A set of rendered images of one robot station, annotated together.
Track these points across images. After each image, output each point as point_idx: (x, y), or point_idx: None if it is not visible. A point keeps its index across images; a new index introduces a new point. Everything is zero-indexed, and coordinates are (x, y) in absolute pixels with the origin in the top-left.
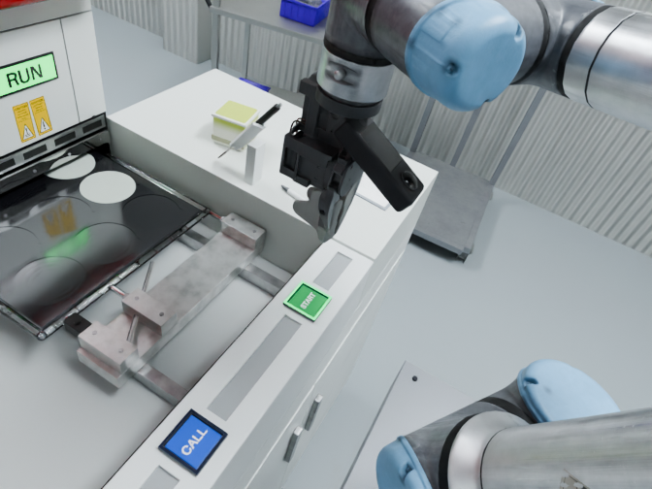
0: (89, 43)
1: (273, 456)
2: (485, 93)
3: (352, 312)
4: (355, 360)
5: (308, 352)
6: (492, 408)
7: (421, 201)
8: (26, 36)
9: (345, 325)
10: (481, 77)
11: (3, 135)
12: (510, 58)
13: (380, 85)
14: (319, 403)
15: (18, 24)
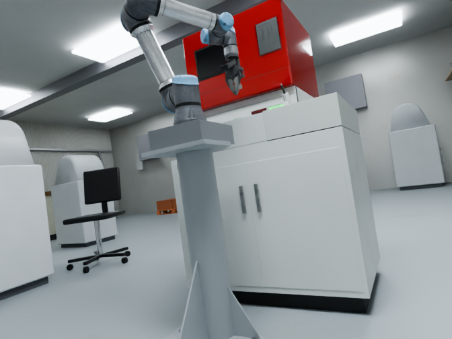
0: (294, 101)
1: (224, 177)
2: (203, 38)
3: (262, 138)
4: (350, 259)
5: (222, 122)
6: None
7: (320, 105)
8: (278, 99)
9: (259, 142)
10: (202, 37)
11: None
12: (203, 32)
13: (225, 50)
14: (253, 185)
15: (276, 97)
